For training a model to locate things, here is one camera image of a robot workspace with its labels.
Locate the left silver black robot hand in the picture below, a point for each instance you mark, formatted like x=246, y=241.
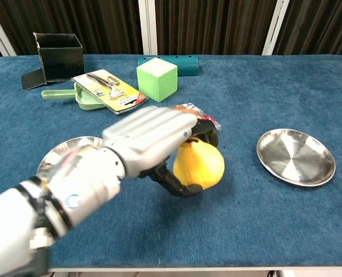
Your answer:
x=147, y=138

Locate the snack packet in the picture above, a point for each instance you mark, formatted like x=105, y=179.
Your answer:
x=196, y=111

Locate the yellow toy pear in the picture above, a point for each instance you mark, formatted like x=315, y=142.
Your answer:
x=201, y=166

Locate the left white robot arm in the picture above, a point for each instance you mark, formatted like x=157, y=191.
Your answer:
x=84, y=187

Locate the green foam cube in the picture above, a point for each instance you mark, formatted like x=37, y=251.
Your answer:
x=156, y=83

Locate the yellow carded razor package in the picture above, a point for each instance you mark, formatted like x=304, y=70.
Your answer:
x=113, y=92

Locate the small green dustpan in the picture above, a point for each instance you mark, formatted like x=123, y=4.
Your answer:
x=85, y=101

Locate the teal cylinder with holes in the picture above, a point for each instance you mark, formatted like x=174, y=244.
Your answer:
x=188, y=66

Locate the round metal plate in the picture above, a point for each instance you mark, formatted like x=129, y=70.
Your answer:
x=296, y=157
x=64, y=153

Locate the black open cardboard box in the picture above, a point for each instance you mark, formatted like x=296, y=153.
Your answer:
x=61, y=62

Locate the blue table cloth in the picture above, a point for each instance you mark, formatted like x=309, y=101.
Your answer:
x=260, y=216

